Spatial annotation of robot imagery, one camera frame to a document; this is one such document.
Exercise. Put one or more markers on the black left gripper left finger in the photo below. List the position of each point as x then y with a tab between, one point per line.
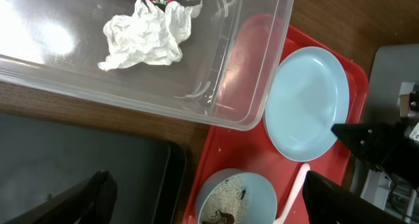
90	201

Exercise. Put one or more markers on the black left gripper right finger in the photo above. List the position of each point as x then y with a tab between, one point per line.
328	203

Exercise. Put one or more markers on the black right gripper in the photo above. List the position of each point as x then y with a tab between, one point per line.
394	145

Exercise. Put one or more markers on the white plastic spoon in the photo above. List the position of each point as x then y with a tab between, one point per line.
297	185

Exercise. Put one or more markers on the light blue plate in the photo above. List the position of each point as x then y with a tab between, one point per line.
310	93

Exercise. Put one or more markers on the black waste tray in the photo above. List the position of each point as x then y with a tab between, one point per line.
42	159

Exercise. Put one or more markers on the grey dishwasher rack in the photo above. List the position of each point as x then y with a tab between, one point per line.
394	72

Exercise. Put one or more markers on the blue bowl with rice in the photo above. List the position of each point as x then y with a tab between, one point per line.
236	196

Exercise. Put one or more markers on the red plastic tray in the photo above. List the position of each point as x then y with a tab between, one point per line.
252	150

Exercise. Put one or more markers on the clear plastic bin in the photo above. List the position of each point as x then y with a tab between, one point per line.
223	78

